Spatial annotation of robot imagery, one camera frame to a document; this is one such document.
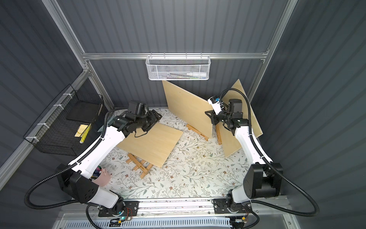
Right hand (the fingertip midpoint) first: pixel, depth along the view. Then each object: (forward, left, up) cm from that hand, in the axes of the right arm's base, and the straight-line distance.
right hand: (210, 111), depth 80 cm
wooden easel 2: (+6, +11, -24) cm, 27 cm away
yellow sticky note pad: (-13, +69, -1) cm, 70 cm away
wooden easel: (0, -9, -23) cm, 24 cm away
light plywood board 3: (-9, +34, -25) cm, 44 cm away
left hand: (-6, +27, +1) cm, 28 cm away
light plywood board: (-10, -13, -17) cm, 24 cm away
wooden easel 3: (-23, +40, -23) cm, 52 cm away
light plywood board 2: (+8, +12, -5) cm, 15 cm away
